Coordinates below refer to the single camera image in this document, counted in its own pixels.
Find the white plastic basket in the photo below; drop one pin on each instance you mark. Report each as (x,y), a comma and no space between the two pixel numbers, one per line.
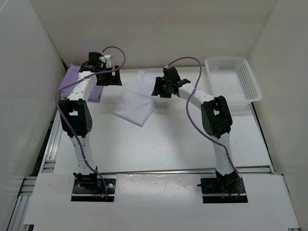
(232,77)

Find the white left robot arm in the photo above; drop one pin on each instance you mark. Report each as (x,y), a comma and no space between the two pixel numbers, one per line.
(75,114)

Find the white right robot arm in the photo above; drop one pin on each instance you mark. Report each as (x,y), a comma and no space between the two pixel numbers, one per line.
(216,121)

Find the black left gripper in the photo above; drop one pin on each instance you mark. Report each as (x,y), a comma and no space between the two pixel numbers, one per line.
(113,80)

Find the purple t shirt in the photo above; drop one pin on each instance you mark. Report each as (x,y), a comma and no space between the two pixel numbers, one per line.
(72,76)

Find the white cloth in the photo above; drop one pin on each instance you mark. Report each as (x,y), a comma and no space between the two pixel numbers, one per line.
(136,102)

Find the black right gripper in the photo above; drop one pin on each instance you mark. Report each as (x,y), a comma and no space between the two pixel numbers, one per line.
(159,82)

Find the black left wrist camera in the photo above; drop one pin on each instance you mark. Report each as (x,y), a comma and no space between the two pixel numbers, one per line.
(97,62)

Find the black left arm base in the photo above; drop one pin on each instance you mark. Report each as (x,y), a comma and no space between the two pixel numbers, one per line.
(91,188)

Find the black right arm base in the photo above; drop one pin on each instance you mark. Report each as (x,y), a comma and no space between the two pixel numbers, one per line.
(228,189)

